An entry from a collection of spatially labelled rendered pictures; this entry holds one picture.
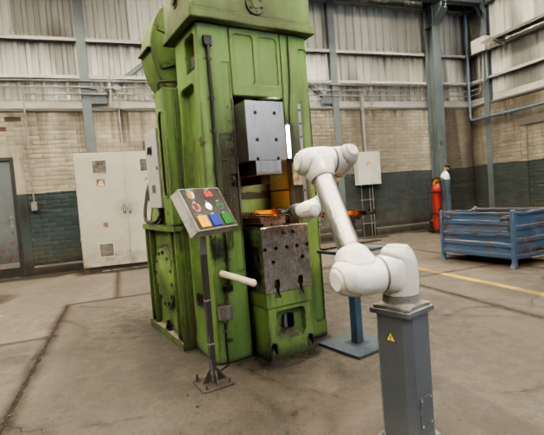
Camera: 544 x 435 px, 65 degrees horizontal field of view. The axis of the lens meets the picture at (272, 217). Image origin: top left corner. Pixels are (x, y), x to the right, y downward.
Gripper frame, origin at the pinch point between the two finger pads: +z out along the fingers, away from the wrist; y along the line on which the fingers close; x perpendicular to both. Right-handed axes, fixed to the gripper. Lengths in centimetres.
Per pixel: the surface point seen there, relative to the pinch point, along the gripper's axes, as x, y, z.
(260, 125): 58, -7, 6
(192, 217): 2, -69, -20
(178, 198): 13, -73, -11
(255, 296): -59, -16, 15
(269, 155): 37.6, -1.0, 5.5
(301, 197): 7.4, 32.6, 19.3
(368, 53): 317, 577, 495
